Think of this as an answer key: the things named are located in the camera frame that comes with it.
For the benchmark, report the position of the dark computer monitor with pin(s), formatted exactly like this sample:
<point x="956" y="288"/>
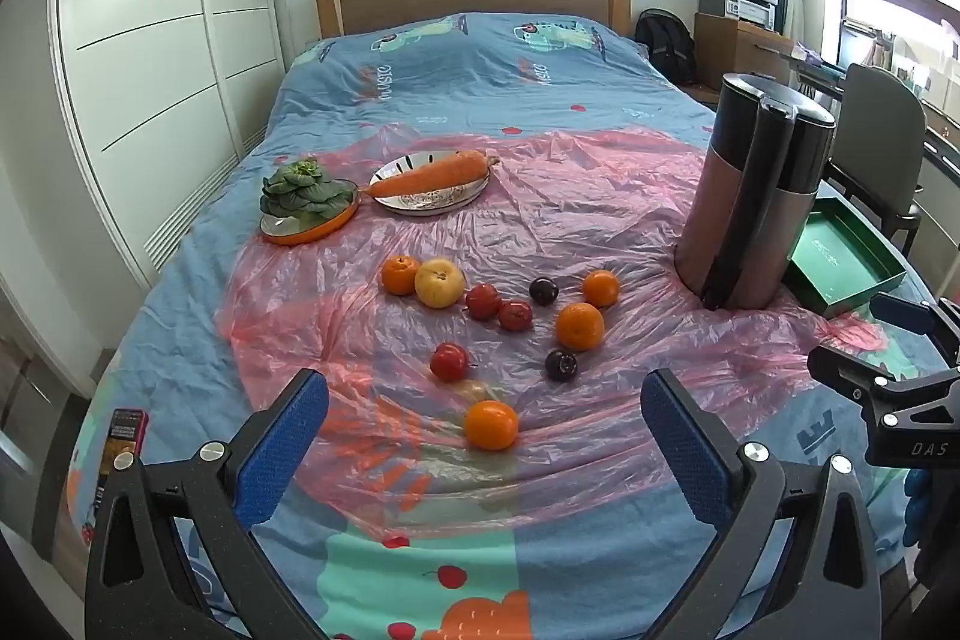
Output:
<point x="855" y="44"/>

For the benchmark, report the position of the yellow apple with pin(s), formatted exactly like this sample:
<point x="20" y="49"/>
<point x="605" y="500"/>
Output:
<point x="439" y="282"/>

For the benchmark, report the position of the desk with teal edge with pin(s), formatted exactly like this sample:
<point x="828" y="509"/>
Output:
<point x="821" y="72"/>

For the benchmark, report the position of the green bok choy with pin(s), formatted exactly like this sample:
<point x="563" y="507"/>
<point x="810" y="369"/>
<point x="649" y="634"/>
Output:
<point x="300" y="194"/>

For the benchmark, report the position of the dark purple plum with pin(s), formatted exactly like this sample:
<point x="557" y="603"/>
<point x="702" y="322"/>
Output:
<point x="561" y="365"/>
<point x="544" y="290"/>

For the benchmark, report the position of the blue printed bedspread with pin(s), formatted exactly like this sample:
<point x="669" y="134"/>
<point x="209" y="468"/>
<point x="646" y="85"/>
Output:
<point x="465" y="63"/>

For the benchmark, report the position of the black backpack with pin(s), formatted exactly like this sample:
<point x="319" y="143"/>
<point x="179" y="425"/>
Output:
<point x="667" y="44"/>

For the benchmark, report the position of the grey and white printer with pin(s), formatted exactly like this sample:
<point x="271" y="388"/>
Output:
<point x="739" y="3"/>

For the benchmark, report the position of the black and steel electric kettle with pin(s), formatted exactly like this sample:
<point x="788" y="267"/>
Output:
<point x="750" y="212"/>

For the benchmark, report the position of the pale purple packet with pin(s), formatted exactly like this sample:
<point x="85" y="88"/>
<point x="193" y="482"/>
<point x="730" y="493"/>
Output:
<point x="806" y="54"/>

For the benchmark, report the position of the orange plate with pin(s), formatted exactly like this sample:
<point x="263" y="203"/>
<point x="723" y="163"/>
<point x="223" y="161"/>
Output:
<point x="319" y="230"/>

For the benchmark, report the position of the wooden drawer cabinet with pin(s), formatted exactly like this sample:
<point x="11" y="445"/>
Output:
<point x="742" y="51"/>

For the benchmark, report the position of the pink plastic sheet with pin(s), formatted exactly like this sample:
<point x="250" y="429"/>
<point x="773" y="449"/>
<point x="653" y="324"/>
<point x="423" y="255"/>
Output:
<point x="637" y="197"/>

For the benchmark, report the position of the white wardrobe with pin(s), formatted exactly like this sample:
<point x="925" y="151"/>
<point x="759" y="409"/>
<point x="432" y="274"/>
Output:
<point x="150" y="48"/>

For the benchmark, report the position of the person's right hand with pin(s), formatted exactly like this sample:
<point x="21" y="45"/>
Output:
<point x="915" y="505"/>

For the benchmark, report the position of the large carrot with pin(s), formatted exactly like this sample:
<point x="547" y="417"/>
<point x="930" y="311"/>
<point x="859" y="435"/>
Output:
<point x="427" y="175"/>

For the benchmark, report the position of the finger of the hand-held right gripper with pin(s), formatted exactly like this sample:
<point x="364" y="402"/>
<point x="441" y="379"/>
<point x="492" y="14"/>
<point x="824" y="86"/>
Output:
<point x="847" y="370"/>
<point x="900" y="310"/>

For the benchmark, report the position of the orange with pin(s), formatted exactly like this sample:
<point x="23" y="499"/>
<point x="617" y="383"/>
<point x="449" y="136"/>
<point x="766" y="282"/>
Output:
<point x="400" y="275"/>
<point x="601" y="288"/>
<point x="491" y="425"/>
<point x="580" y="326"/>

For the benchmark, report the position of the black red packet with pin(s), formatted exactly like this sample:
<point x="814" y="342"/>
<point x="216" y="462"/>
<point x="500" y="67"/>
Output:
<point x="124" y="437"/>

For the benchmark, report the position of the grey chair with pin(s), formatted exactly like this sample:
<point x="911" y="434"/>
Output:
<point x="877" y="115"/>

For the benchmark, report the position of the green rectangular tray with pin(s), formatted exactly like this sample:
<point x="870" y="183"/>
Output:
<point x="832" y="257"/>

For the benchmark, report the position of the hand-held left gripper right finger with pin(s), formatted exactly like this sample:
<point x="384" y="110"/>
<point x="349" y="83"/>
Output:
<point x="686" y="452"/>

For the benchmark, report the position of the white patterned plate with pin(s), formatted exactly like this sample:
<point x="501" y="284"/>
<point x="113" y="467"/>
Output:
<point x="427" y="205"/>

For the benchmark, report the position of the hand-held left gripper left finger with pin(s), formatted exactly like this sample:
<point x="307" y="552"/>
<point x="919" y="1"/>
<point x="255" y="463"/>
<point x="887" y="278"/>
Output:
<point x="281" y="452"/>

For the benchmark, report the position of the small red apple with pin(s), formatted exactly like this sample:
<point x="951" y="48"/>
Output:
<point x="516" y="314"/>
<point x="484" y="300"/>
<point x="449" y="362"/>

